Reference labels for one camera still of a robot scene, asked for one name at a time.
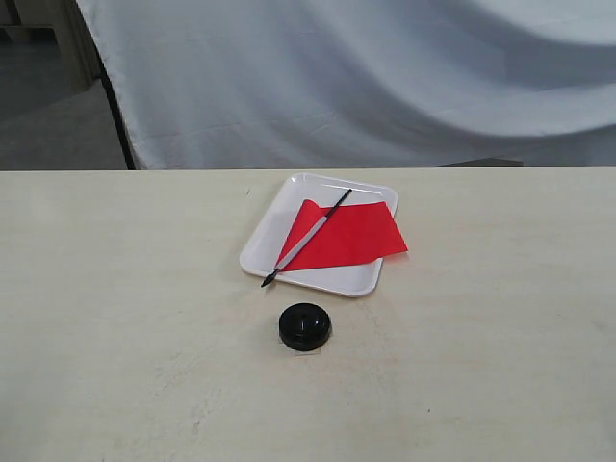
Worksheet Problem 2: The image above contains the white backdrop cloth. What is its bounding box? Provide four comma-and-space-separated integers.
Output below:
80, 1, 615, 169

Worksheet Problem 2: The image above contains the black backdrop stand pole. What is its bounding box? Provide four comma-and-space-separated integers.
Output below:
95, 49, 137, 170

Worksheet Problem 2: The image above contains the black round flag base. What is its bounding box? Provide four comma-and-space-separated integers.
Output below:
278, 302, 332, 352

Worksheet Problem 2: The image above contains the red flag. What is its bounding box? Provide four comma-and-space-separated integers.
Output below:
262, 189, 408, 287

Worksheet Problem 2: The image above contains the wooden furniture in background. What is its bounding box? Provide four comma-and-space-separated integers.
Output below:
1, 0, 100, 91

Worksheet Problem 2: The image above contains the white rectangular plastic tray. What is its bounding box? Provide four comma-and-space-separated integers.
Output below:
240, 172, 399, 297

